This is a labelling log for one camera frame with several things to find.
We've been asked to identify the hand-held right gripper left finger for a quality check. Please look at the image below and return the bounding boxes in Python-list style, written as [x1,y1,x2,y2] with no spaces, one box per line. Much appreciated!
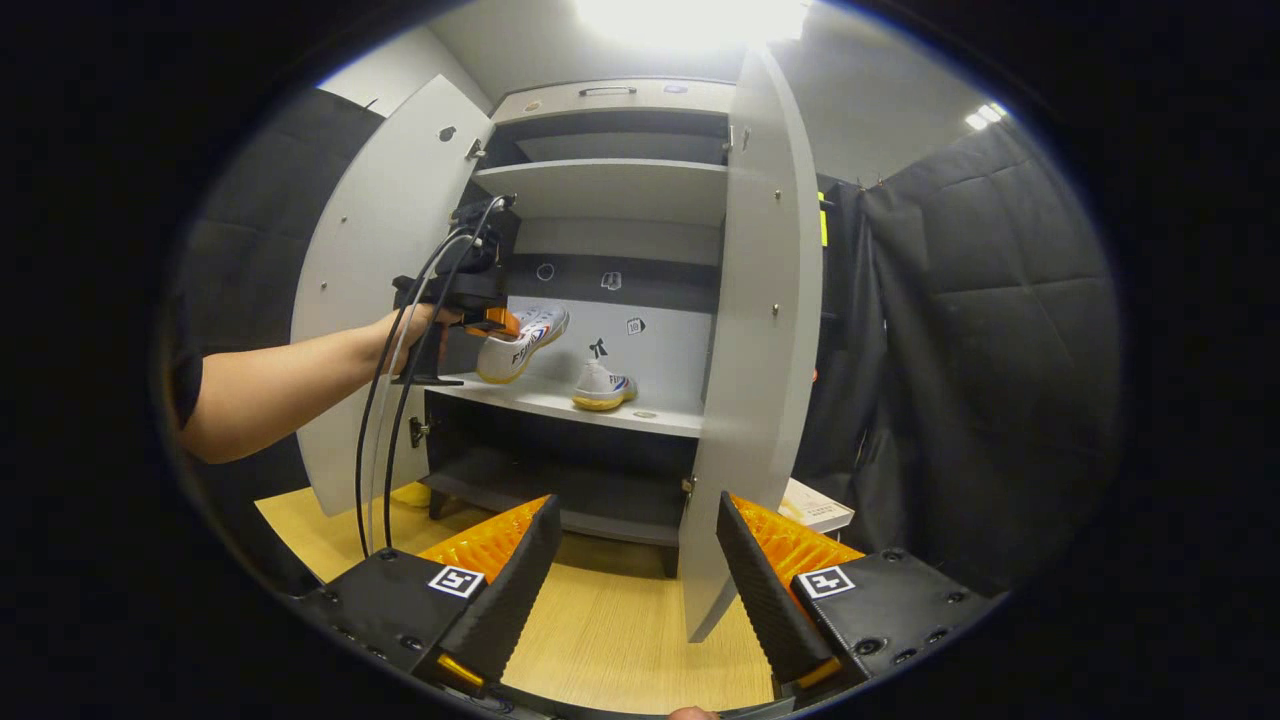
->
[298,494,563,701]

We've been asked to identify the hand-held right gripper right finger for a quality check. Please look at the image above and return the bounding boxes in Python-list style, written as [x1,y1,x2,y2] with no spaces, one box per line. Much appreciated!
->
[716,492,991,696]

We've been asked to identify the white shoe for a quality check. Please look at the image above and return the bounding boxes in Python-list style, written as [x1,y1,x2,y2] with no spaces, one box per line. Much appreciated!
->
[572,360,639,412]
[475,305,571,386]

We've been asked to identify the grey shoe cabinet door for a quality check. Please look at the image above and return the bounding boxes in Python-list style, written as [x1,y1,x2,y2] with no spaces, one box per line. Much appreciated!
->
[290,75,496,518]
[680,45,824,643]

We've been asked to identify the dark grey cabinet shelf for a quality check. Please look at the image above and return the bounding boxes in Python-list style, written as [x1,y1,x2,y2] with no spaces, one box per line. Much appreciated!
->
[425,445,696,546]

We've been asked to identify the person's black sleeve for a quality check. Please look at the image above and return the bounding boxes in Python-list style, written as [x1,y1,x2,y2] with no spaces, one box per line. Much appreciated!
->
[168,345,206,431]

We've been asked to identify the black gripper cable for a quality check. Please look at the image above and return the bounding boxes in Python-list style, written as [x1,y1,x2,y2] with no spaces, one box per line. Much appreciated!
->
[382,230,481,551]
[355,195,511,559]

